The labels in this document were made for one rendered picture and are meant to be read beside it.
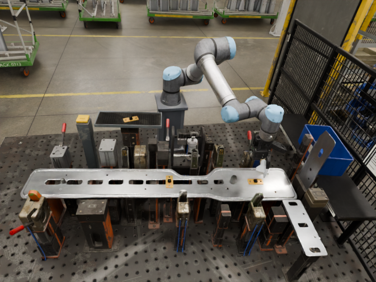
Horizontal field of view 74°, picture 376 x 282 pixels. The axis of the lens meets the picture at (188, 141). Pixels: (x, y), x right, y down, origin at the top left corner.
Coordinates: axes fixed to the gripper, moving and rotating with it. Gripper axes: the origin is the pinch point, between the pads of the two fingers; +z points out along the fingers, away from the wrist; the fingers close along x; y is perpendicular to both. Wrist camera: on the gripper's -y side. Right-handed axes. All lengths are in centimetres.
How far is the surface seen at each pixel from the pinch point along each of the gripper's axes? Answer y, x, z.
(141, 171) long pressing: 61, -8, 10
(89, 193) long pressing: 85, 7, 9
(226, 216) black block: 19.8, 20.3, 12.0
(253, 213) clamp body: 8.3, 22.3, 7.4
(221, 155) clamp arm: 17.3, -14.7, 5.2
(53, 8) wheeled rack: 342, -664, 77
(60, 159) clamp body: 104, -13, 5
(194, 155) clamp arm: 32.9, -12.7, 3.1
